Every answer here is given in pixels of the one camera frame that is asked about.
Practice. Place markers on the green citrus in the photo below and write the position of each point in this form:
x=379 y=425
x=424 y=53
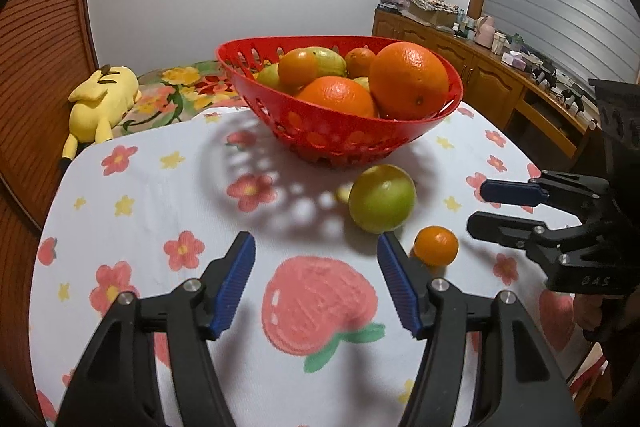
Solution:
x=382 y=199

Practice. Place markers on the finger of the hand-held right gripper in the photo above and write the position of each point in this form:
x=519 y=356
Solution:
x=510 y=192
x=500 y=227

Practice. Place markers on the patterned fabric box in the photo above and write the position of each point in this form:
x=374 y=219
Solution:
x=432 y=2

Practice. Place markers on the wooden sideboard cabinet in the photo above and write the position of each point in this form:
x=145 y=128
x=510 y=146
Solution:
x=480 y=77

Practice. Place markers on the floral blanket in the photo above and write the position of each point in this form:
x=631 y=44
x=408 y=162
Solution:
x=165 y=99

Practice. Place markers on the red perforated plastic basket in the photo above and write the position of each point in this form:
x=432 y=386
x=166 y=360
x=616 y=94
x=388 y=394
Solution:
x=345 y=122

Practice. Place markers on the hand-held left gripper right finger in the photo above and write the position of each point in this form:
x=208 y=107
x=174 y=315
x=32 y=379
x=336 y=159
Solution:
x=397 y=287

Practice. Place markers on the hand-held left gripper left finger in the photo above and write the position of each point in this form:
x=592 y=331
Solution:
x=235 y=287

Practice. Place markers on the yellow lemon-shaped citrus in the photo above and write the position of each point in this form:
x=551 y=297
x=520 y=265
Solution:
x=331 y=61

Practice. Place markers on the white cup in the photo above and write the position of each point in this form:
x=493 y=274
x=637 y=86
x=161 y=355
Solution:
x=499 y=43

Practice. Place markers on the wooden louvred wardrobe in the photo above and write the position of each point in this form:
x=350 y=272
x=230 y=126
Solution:
x=40 y=57

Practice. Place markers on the round pale yellow citrus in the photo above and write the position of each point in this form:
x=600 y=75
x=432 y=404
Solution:
x=270 y=76

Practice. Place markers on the very large orange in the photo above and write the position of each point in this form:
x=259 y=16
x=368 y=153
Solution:
x=407 y=79

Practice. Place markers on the small tangerine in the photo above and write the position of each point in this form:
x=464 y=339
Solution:
x=436 y=246

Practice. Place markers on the medium orange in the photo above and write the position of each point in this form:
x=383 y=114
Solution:
x=359 y=61

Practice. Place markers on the yellow plush toy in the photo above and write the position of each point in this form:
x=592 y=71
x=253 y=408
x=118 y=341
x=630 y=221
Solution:
x=100 y=107

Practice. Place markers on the orange-green mango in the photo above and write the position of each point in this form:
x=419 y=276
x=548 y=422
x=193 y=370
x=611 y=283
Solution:
x=297 y=68

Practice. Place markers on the white floral tablecloth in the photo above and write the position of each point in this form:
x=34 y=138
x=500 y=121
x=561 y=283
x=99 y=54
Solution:
x=150 y=207

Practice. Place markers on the large yellow-green citrus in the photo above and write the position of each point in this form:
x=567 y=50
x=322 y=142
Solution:
x=362 y=82

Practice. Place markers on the pink box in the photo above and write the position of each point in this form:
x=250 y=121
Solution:
x=513 y=60

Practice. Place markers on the person's right hand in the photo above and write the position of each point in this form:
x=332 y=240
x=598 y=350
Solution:
x=587 y=314

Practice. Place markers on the pink jug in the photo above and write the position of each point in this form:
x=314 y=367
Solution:
x=485 y=32

